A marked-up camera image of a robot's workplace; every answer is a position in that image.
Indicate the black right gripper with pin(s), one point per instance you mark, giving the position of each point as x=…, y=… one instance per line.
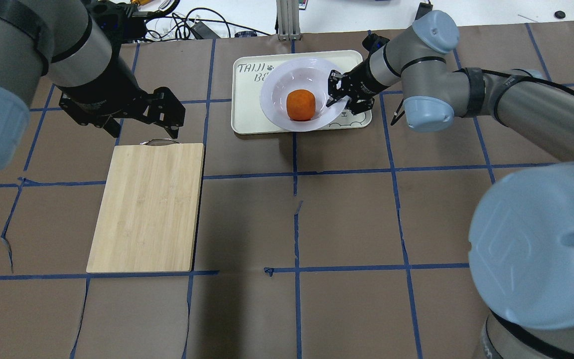
x=361, y=81

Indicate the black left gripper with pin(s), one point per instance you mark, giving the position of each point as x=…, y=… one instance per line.
x=98, y=102

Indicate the orange fruit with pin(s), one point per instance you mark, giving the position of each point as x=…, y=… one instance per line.
x=301, y=105

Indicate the white round plate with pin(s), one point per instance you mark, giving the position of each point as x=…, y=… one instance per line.
x=303, y=73

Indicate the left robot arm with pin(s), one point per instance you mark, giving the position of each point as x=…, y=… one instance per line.
x=76, y=44

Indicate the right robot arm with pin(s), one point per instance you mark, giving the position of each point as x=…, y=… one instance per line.
x=388, y=218

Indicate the cream bear tray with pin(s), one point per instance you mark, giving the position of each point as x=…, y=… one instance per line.
x=249, y=74

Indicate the wooden cutting board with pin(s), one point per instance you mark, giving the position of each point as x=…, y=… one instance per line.
x=148, y=218

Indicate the black flat power brick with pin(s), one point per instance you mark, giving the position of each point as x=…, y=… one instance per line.
x=200, y=30

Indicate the aluminium frame post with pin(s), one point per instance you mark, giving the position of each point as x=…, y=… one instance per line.
x=288, y=20

